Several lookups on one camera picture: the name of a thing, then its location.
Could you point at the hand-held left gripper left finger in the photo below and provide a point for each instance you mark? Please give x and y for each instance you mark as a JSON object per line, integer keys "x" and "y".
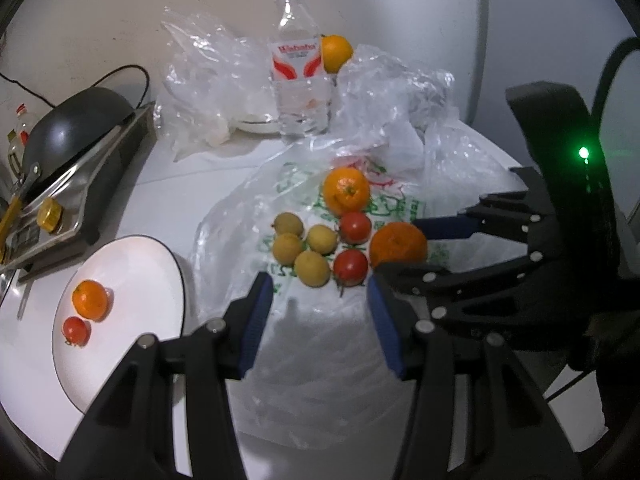
{"x": 255, "y": 320}

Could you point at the white round plate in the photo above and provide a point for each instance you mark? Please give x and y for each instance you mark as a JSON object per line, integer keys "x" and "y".
{"x": 140, "y": 285}

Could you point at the small orange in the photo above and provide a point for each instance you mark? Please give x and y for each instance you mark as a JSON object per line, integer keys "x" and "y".
{"x": 91, "y": 300}

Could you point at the small red tomato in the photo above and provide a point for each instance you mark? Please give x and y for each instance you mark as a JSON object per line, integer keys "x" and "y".
{"x": 75, "y": 331}

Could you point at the clear plastic water bottle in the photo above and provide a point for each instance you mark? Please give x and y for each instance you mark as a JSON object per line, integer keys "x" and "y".
{"x": 300, "y": 85}

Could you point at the steel induction cooker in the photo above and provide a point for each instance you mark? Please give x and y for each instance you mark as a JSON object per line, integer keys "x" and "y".
{"x": 105, "y": 170}

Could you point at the clear plastic bag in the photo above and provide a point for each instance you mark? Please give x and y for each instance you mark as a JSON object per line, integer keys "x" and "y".
{"x": 215, "y": 80}
{"x": 390, "y": 100}
{"x": 470, "y": 160}

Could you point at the small glass bottle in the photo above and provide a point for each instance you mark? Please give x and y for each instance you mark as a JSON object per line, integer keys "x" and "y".
{"x": 14, "y": 150}

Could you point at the white bowl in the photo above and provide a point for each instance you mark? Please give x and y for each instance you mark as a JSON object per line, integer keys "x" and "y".
{"x": 257, "y": 125}

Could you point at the yellow longan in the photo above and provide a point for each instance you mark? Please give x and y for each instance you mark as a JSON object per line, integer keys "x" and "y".
{"x": 288, "y": 224}
{"x": 321, "y": 238}
{"x": 287, "y": 248}
{"x": 312, "y": 269}

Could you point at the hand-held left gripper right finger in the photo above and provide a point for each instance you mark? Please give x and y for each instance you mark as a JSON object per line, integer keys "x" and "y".
{"x": 385, "y": 330}

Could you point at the orange with stem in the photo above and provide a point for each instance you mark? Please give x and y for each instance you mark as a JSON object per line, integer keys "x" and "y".
{"x": 337, "y": 54}

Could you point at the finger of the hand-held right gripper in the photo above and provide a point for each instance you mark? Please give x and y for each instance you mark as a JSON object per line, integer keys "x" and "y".
{"x": 445, "y": 227}
{"x": 420, "y": 280}

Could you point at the printed plastic bag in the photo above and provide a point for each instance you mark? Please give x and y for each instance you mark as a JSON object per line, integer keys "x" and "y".
{"x": 310, "y": 350}

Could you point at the red capped oil bottle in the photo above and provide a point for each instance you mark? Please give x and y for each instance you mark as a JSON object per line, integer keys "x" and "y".
{"x": 24, "y": 119}

